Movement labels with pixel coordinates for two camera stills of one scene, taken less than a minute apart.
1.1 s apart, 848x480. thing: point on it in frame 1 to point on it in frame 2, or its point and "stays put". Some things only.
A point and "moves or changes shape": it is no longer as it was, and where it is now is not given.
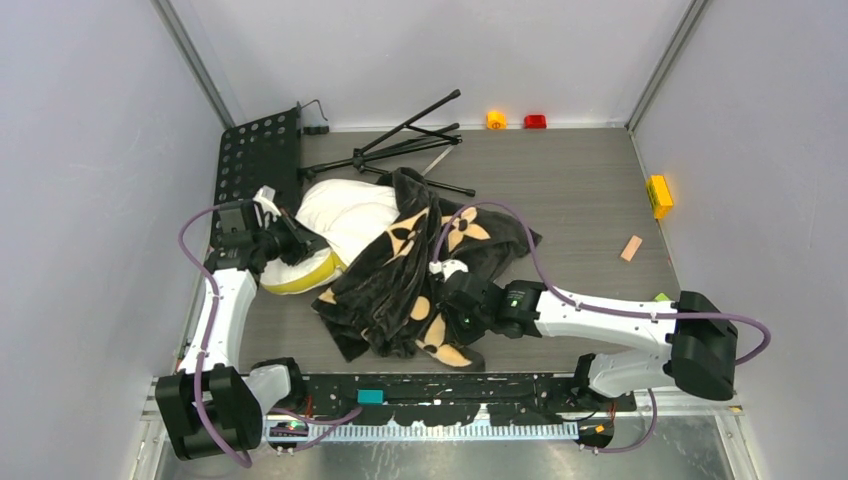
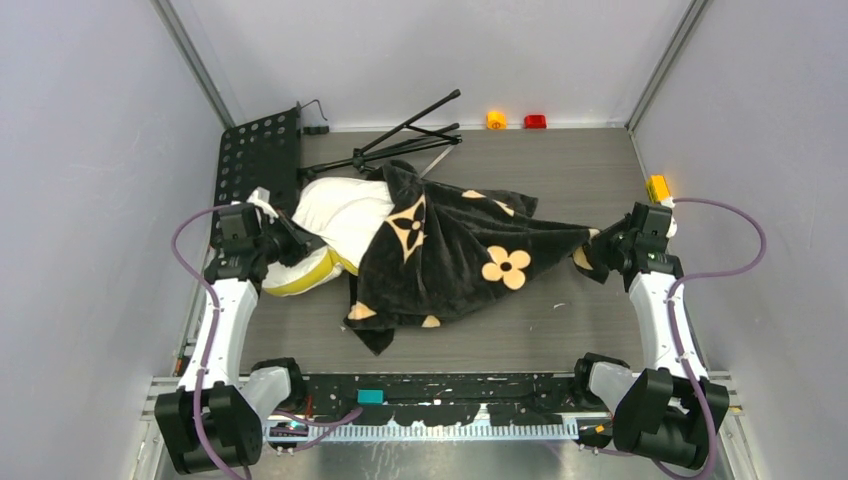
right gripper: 456,331 to 602,239
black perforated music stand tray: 260,152 stays put
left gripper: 303,241 stays put
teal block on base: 368,396 stays put
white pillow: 349,218 stays put
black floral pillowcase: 388,302 moves or changes shape
